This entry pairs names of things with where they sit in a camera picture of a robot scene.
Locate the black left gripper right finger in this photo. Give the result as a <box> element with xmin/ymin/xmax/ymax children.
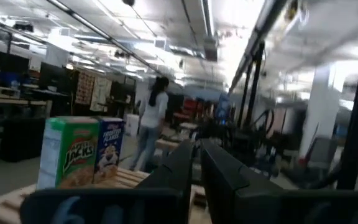
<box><xmin>200</xmin><ymin>138</ymin><xmax>358</xmax><ymax>224</ymax></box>

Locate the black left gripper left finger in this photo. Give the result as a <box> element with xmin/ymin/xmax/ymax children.
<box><xmin>19</xmin><ymin>139</ymin><xmax>195</xmax><ymax>224</ymax></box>

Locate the blue Frosted Flakes cereal box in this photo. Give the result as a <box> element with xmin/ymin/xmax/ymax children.
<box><xmin>92</xmin><ymin>116</ymin><xmax>126</xmax><ymax>185</ymax></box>

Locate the green Apple Jacks cereal box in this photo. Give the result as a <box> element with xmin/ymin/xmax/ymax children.
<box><xmin>36</xmin><ymin>116</ymin><xmax>101</xmax><ymax>190</ymax></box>

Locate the person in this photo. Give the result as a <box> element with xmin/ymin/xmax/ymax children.
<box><xmin>129</xmin><ymin>76</ymin><xmax>170</xmax><ymax>172</ymax></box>

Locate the blue banner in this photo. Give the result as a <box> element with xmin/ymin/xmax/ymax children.
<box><xmin>214</xmin><ymin>92</ymin><xmax>231</xmax><ymax>126</ymax></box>

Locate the white hanging cloth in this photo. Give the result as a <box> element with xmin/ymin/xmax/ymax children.
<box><xmin>89</xmin><ymin>76</ymin><xmax>113</xmax><ymax>113</ymax></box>

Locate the patterned hanging cloth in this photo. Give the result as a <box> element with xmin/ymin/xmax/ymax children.
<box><xmin>75</xmin><ymin>71</ymin><xmax>96</xmax><ymax>105</ymax></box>

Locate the black cabinet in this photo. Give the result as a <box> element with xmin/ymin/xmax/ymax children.
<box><xmin>0</xmin><ymin>117</ymin><xmax>47</xmax><ymax>163</ymax></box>

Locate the black rig post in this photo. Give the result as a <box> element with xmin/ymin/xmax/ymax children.
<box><xmin>336</xmin><ymin>0</ymin><xmax>358</xmax><ymax>191</ymax></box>

